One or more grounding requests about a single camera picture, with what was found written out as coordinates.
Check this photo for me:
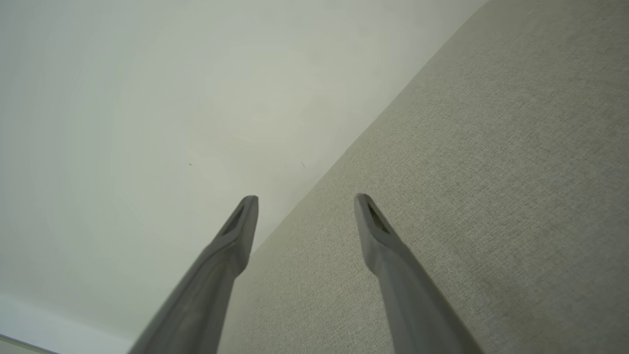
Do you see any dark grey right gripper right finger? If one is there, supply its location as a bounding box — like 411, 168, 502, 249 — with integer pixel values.
354, 193, 485, 354

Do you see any white wall baseboard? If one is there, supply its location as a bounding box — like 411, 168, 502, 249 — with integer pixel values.
0, 294, 136, 354

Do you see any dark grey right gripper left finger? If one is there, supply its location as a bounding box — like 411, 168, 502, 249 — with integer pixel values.
129, 195, 259, 354

